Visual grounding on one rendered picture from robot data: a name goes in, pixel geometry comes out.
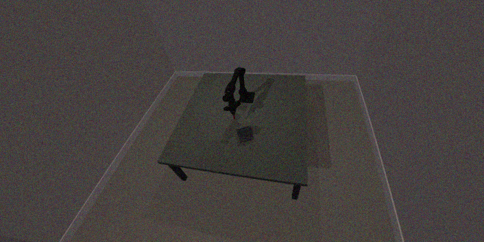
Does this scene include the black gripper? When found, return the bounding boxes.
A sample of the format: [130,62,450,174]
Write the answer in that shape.
[223,99,237,115]

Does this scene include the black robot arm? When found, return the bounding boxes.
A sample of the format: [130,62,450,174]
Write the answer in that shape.
[222,67,248,107]

